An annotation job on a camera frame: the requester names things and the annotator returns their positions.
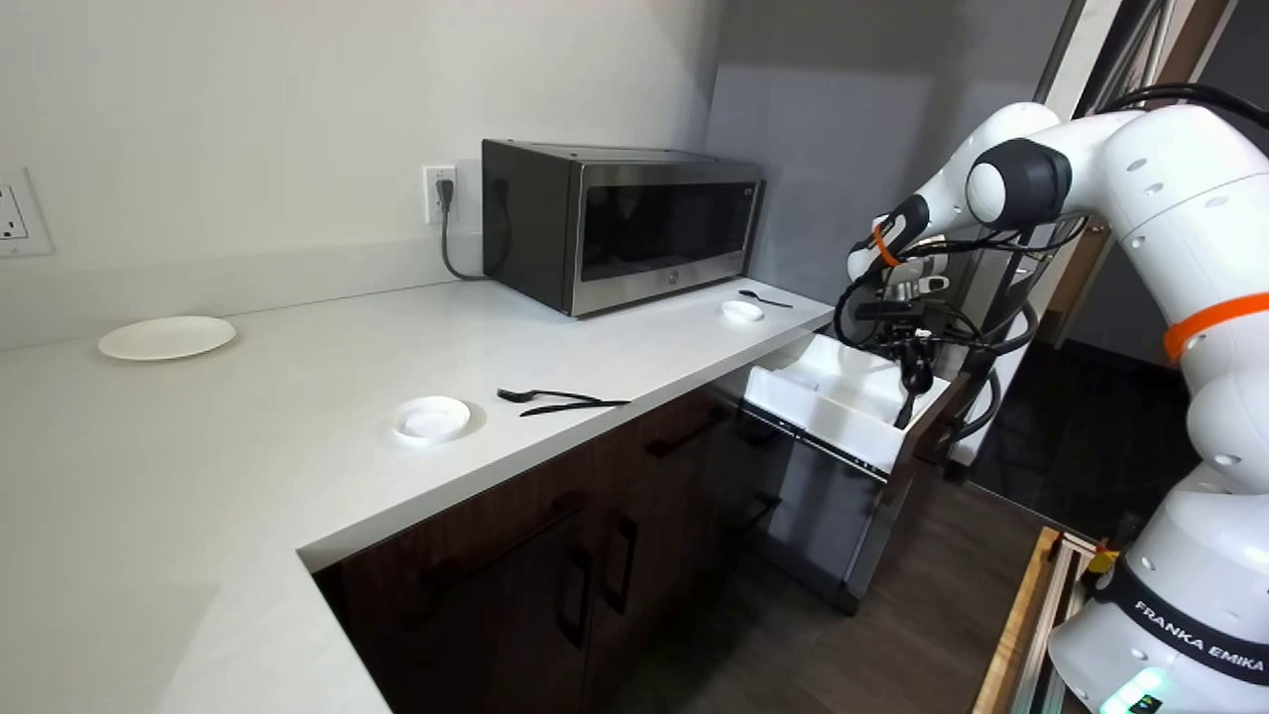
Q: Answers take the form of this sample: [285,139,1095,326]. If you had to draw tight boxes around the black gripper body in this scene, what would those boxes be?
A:
[880,296,950,372]

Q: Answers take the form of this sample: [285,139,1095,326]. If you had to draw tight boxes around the dark wood drawer white inside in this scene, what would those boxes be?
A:
[738,327,976,490]

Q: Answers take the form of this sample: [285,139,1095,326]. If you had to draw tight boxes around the black plastic utensil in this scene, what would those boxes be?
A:
[736,286,799,318]
[498,381,611,409]
[515,393,639,421]

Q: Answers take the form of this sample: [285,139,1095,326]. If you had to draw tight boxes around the stainless steel refrigerator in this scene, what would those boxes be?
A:
[697,0,1082,348]

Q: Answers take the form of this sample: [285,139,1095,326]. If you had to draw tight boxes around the wooden robot cart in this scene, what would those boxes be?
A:
[968,523,1107,714]

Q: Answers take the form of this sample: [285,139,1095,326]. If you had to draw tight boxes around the dark wood cabinet door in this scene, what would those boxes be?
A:
[590,450,787,714]
[344,518,602,714]

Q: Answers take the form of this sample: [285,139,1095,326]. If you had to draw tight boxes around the stainless steel microwave oven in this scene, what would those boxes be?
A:
[475,136,769,321]

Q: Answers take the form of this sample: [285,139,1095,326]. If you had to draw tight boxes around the small white plate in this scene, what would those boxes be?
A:
[388,393,475,446]

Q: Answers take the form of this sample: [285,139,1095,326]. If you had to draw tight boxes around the large white plate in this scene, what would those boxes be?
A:
[97,311,241,368]

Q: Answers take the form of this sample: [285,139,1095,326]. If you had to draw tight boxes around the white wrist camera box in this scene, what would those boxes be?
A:
[913,261,962,302]

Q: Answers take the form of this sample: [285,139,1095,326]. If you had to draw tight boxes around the narrow orange arm strap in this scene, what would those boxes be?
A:
[866,221,913,272]

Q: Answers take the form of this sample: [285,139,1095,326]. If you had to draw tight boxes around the black microwave power cord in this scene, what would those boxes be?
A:
[431,173,498,286]

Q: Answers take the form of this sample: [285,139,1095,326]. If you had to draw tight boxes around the white wall outlet with plug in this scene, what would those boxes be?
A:
[418,157,466,228]

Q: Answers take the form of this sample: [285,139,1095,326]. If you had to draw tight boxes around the white empty wall outlet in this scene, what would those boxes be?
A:
[0,163,61,261]

